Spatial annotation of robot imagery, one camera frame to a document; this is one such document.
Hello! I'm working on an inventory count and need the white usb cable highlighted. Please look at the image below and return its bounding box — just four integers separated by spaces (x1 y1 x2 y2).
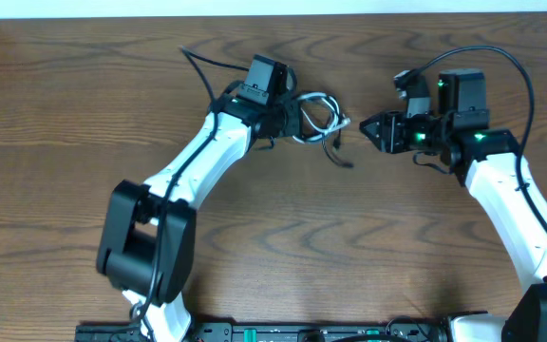
292 91 352 144

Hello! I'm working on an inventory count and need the black usb cable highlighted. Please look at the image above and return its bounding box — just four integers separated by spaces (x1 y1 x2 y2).
296 90 354 169

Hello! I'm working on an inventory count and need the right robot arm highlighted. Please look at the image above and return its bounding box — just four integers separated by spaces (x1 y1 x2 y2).
360 68 547 341

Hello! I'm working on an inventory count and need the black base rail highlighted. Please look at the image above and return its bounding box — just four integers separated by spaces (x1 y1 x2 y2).
73 318 450 342

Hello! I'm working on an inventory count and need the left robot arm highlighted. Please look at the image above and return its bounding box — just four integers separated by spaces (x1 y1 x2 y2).
96 55 301 341

